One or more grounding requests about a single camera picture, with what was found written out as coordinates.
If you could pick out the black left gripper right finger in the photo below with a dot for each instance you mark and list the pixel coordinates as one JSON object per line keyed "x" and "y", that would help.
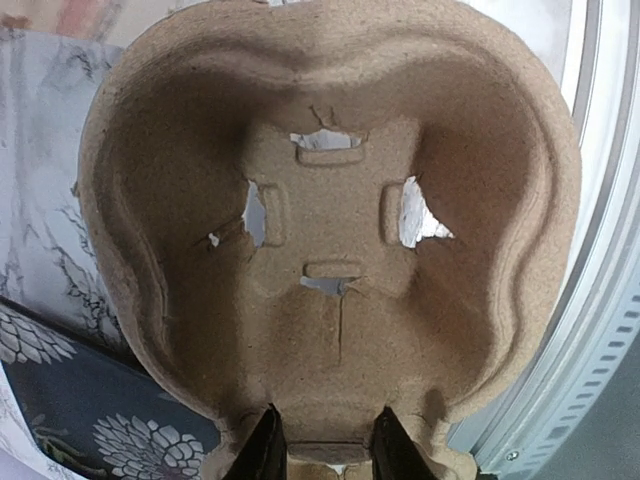
{"x": 394, "y": 455}

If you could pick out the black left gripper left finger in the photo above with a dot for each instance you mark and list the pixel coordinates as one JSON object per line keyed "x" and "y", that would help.
{"x": 264, "y": 455}

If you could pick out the brown cardboard cup carrier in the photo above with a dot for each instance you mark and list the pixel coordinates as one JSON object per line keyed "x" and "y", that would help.
{"x": 331, "y": 207}

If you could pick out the black floral tray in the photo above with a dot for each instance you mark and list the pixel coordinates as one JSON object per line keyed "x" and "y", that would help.
{"x": 98, "y": 416}

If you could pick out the aluminium table edge rail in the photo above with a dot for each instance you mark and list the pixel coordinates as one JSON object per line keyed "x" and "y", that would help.
{"x": 592, "y": 50}

